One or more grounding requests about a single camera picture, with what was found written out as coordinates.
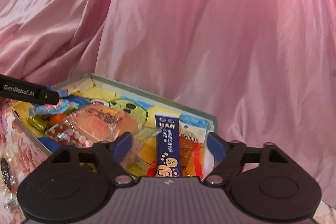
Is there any light blue snack packet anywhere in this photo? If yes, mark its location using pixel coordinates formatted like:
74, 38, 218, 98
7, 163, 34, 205
29, 100, 79, 116

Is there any small orange mandarin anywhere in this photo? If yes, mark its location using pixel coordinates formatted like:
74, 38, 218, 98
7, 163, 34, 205
49, 114, 67, 127

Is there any yellow black snack packet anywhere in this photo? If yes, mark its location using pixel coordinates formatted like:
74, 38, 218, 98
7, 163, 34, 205
26, 115, 50, 133

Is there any orange bread snack packet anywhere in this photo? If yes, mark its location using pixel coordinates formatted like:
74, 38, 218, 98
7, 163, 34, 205
45, 104, 140, 148

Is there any dark blue milk powder sachet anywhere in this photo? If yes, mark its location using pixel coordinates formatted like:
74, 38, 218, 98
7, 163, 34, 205
155, 114, 182, 177

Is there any grey shallow snack box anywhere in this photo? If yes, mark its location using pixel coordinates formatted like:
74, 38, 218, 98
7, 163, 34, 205
13, 73, 217, 178

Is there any floral pink bedspread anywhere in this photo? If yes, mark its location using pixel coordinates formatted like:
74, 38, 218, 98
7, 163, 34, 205
1, 98, 47, 223

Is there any dark dried fruit snack packet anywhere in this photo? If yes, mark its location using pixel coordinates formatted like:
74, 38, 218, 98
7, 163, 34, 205
1, 157, 13, 190

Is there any pink satin quilt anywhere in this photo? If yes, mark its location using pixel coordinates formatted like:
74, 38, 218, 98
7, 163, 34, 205
1, 0, 335, 206

